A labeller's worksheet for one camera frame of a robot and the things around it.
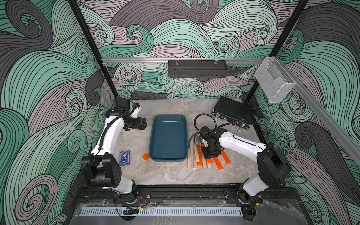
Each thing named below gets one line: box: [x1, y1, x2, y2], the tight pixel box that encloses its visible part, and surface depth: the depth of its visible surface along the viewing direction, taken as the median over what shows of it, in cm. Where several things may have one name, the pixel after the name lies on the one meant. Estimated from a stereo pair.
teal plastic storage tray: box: [149, 113, 189, 162], surface depth 92 cm
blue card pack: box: [119, 150, 131, 167], surface depth 87 cm
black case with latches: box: [211, 96, 256, 130], surface depth 109 cm
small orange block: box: [142, 153, 150, 161], surface depth 87 cm
